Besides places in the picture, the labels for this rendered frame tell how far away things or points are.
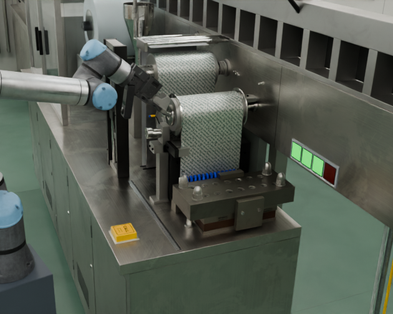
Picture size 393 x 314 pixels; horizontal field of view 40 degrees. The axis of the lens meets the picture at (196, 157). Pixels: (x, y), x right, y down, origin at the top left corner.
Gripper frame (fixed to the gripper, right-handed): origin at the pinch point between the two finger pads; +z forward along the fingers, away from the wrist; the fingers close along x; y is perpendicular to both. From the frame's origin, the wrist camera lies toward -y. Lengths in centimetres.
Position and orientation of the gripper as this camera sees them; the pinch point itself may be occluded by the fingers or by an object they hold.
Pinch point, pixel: (164, 113)
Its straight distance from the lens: 183.8
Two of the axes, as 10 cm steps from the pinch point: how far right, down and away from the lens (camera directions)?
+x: -3.9, -3.8, 8.4
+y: 6.2, -7.9, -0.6
